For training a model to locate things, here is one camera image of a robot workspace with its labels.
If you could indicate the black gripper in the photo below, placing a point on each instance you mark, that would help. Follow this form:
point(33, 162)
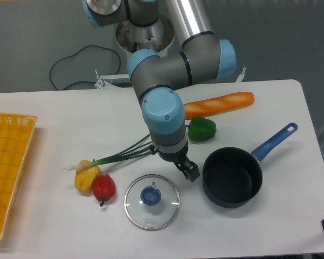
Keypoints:
point(178, 155)

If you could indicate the green onion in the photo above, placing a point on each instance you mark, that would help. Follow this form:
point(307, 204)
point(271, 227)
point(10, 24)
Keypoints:
point(137, 150)

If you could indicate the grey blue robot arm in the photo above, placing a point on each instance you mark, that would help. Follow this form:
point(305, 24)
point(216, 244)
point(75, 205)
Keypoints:
point(156, 79)

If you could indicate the green bell pepper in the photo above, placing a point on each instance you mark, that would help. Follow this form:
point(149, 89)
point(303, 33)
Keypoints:
point(201, 129)

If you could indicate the glass lid blue knob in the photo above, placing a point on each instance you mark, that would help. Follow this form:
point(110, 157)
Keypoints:
point(151, 202)

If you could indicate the orange baguette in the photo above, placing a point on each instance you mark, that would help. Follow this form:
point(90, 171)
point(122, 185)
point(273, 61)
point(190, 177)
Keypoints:
point(218, 105)

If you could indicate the red bell pepper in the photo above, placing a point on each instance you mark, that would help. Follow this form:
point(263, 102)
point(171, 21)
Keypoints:
point(104, 188)

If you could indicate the yellow bell pepper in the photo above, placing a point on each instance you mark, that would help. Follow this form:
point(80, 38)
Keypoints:
point(84, 179)

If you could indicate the yellow woven basket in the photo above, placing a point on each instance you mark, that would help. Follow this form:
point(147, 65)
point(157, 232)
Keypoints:
point(16, 131)

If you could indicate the dark saucepan blue handle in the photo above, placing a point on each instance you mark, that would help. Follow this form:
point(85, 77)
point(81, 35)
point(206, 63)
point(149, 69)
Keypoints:
point(232, 176)

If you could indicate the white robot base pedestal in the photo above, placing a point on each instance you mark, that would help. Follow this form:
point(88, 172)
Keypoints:
point(158, 36)

